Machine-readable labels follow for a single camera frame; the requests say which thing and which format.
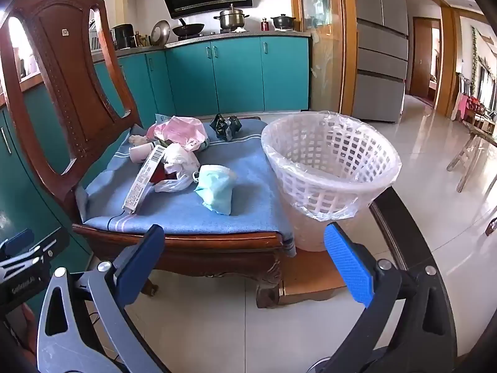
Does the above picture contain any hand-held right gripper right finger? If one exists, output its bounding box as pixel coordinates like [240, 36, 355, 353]
[322, 221, 459, 373]

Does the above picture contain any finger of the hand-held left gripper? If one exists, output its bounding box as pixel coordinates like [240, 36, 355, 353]
[0, 229, 35, 258]

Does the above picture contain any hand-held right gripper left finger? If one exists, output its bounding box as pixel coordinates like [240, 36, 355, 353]
[37, 224, 171, 373]

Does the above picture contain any white plastic lattice wastebasket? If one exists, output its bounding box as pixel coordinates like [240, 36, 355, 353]
[261, 112, 402, 252]

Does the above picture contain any blue face mask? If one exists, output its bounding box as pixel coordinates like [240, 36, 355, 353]
[193, 164, 238, 216]

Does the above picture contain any white plastic bag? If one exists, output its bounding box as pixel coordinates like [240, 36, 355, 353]
[154, 143, 203, 194]

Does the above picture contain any large pink plastic bag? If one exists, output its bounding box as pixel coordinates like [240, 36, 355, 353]
[153, 118, 210, 152]

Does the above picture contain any person's left hand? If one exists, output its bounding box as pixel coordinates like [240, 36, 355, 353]
[17, 303, 41, 358]

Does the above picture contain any brown cardboard piece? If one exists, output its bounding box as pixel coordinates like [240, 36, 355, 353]
[277, 246, 348, 306]

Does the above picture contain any long white carton box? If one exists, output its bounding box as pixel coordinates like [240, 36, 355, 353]
[122, 144, 166, 214]

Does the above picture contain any red wrapper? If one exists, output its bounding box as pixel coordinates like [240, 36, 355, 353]
[149, 169, 177, 184]

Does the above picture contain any cardboard tube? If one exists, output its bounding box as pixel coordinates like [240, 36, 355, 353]
[129, 142, 156, 163]

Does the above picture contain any blue striped towel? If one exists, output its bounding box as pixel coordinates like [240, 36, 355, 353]
[75, 117, 296, 258]

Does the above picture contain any dark crumpled foil wrapper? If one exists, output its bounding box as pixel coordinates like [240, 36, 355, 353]
[210, 113, 242, 140]

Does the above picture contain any wooden bench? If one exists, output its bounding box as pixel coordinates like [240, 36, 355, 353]
[446, 124, 497, 193]

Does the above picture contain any carved wooden chair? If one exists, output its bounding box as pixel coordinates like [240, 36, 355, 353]
[0, 0, 296, 309]

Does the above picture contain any pink cloth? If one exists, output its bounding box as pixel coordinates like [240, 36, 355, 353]
[458, 93, 472, 121]

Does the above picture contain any wood-framed etched glass partition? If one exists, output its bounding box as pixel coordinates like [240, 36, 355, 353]
[288, 0, 358, 115]

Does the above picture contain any brown wooden door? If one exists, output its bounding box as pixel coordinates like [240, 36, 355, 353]
[409, 16, 441, 104]

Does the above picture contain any black air fryer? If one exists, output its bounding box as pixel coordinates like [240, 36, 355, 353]
[112, 23, 136, 49]

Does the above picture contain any grey refrigerator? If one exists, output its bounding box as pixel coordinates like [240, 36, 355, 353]
[351, 0, 409, 123]

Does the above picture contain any black wok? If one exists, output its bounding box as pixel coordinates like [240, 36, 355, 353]
[172, 17, 205, 37]

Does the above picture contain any green leaf garland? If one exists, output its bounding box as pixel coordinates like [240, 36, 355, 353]
[471, 27, 479, 86]

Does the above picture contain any steel stockpot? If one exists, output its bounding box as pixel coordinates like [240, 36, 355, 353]
[213, 4, 250, 31]

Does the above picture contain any black casserole pot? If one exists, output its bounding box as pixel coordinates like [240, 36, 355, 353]
[271, 13, 296, 30]

